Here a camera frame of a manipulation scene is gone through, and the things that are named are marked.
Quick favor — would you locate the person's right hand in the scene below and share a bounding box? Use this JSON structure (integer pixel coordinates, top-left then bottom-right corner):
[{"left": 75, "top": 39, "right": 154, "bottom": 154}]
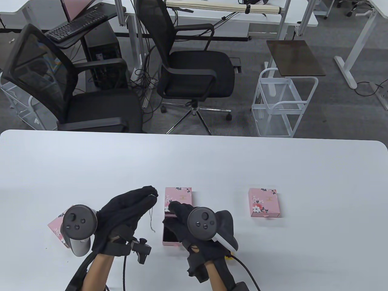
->
[{"left": 163, "top": 201, "right": 234, "bottom": 263}]

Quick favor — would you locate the person's left hand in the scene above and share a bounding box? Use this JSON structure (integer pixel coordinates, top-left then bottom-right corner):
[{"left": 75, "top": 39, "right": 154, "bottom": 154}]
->
[{"left": 91, "top": 186, "right": 159, "bottom": 255}]

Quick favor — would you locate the silver necklace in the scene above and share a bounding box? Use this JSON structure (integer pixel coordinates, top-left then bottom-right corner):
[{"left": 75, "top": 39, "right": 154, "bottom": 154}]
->
[{"left": 148, "top": 197, "right": 156, "bottom": 233}]

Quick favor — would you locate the pink floral gift box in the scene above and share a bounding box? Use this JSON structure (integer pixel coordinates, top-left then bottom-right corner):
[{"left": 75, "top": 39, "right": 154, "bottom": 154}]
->
[
  {"left": 48, "top": 212, "right": 72, "bottom": 248},
  {"left": 165, "top": 187, "right": 192, "bottom": 216}
]

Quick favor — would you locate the person's right forearm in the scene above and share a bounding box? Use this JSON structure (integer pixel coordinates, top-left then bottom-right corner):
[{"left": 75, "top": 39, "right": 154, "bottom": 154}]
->
[{"left": 205, "top": 261, "right": 231, "bottom": 291}]

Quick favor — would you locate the person's left forearm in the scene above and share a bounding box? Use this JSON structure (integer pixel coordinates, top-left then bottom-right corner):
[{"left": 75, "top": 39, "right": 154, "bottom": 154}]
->
[{"left": 82, "top": 254, "right": 114, "bottom": 291}]

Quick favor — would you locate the black mesh office chair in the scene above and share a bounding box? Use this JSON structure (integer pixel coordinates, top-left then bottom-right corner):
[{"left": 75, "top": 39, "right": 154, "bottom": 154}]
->
[
  {"left": 1, "top": 24, "right": 148, "bottom": 134},
  {"left": 135, "top": 0, "right": 241, "bottom": 136}
]

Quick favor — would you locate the black computer tower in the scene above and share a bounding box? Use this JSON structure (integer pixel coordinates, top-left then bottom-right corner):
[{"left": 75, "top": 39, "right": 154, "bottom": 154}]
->
[{"left": 84, "top": 21, "right": 128, "bottom": 90}]

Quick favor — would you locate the black keyboard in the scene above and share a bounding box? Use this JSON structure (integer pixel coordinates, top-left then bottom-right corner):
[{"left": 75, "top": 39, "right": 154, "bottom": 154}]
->
[{"left": 45, "top": 12, "right": 109, "bottom": 42}]

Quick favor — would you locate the pink screen laptop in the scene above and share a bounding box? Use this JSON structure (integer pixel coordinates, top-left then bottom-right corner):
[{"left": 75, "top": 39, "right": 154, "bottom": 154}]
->
[{"left": 60, "top": 0, "right": 97, "bottom": 22}]

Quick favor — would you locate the dark wooden side table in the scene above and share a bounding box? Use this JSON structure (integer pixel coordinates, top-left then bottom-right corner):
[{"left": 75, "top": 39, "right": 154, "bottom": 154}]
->
[{"left": 263, "top": 40, "right": 326, "bottom": 94}]

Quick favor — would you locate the white desk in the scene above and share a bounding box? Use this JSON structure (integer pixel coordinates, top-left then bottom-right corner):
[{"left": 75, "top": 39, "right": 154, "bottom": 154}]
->
[
  {"left": 333, "top": 0, "right": 388, "bottom": 111},
  {"left": 0, "top": 0, "right": 65, "bottom": 31}
]

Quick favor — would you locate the rolled beige mat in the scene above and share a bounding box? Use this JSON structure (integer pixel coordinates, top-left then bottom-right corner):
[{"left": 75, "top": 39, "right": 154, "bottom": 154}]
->
[{"left": 166, "top": 0, "right": 282, "bottom": 15}]

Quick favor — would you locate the black office chair base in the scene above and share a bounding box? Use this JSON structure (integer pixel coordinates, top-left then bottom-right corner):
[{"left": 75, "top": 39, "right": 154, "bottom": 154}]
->
[{"left": 336, "top": 0, "right": 370, "bottom": 18}]

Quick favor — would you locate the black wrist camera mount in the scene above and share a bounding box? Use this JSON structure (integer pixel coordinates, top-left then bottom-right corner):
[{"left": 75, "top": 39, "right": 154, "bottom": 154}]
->
[
  {"left": 186, "top": 252, "right": 209, "bottom": 284},
  {"left": 105, "top": 226, "right": 152, "bottom": 265}
]

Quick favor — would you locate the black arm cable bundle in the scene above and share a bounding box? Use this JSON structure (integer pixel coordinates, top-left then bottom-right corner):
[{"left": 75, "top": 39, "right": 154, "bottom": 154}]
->
[{"left": 65, "top": 253, "right": 96, "bottom": 291}]

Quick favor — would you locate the tangle of black cables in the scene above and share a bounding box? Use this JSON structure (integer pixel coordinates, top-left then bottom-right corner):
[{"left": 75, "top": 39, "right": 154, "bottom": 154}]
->
[{"left": 130, "top": 36, "right": 161, "bottom": 122}]

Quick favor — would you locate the white wire trolley cart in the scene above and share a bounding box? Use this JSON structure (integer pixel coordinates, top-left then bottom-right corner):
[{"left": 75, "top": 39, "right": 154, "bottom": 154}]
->
[
  {"left": 251, "top": 68, "right": 319, "bottom": 138},
  {"left": 0, "top": 71, "right": 50, "bottom": 131}
]

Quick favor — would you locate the black floor cable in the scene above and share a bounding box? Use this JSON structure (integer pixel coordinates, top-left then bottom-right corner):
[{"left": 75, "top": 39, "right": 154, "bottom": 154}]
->
[{"left": 355, "top": 77, "right": 388, "bottom": 97}]

